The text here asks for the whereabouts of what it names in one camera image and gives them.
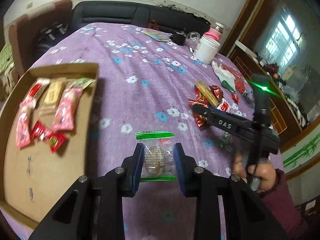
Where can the red candy bar packet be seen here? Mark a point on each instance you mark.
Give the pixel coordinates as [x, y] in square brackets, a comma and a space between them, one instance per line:
[48, 136]

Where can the person's right hand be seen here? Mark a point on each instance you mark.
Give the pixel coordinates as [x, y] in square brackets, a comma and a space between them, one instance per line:
[265, 171]

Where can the small black cup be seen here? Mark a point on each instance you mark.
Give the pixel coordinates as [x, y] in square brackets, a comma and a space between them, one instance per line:
[179, 38]

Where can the green white small packet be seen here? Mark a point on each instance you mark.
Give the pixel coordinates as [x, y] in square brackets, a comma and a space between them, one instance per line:
[82, 83]

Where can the golden long biscuit packet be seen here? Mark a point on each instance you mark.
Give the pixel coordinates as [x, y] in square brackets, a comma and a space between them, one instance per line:
[206, 93]

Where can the red white snack packet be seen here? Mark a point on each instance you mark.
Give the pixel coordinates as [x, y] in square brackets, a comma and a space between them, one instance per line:
[36, 91]

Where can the clear green-edged snack packet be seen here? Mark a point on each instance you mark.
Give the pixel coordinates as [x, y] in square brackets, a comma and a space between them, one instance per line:
[159, 162]

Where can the black leather sofa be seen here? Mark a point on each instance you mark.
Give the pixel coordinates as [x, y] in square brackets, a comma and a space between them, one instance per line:
[141, 15]

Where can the pink cartoon snack packet left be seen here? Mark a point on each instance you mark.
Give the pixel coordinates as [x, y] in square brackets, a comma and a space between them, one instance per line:
[22, 129]

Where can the colourful booklet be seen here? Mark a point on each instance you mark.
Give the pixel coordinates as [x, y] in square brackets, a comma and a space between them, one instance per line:
[156, 35]

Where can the brown armchair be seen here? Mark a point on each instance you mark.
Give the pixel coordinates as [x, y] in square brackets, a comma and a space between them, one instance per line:
[25, 31]

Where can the pink cartoon snack packet right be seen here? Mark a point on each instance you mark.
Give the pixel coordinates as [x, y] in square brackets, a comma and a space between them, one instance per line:
[64, 116]

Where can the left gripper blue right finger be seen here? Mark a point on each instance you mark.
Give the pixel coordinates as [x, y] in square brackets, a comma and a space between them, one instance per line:
[185, 174]

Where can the pink cartoon snack packet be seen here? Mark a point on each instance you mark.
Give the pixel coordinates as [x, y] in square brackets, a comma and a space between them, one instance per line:
[64, 116]
[22, 129]

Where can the white plastic jar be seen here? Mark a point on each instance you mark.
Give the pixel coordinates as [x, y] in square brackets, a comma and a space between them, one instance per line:
[206, 49]

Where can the red plastic bag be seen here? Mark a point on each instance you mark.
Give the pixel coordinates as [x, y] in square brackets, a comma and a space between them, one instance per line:
[239, 79]

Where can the dark red sleeve forearm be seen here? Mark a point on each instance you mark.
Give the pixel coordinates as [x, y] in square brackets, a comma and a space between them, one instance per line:
[280, 203]

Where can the pink lidded bottle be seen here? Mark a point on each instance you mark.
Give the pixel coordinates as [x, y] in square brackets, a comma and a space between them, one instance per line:
[215, 32]

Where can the small red candy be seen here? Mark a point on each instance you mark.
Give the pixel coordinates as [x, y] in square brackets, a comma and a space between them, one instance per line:
[235, 98]

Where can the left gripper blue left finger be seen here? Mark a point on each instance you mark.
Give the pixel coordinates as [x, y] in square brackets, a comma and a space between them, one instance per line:
[133, 168]

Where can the white plastic bag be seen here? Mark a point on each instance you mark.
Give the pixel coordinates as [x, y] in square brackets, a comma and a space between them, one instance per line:
[226, 78]

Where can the dark red foil snack packet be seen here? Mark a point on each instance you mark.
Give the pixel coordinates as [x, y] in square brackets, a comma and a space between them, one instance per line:
[200, 120]

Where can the shallow cardboard box tray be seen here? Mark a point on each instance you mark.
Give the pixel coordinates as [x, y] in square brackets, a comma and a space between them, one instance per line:
[34, 177]

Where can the purple floral tablecloth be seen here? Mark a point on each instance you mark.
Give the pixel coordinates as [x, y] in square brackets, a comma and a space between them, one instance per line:
[143, 85]

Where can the green candy wrapper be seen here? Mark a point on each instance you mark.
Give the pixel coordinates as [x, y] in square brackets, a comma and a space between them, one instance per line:
[225, 139]

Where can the red white flat packet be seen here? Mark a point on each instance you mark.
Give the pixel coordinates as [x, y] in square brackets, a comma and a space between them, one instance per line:
[224, 106]

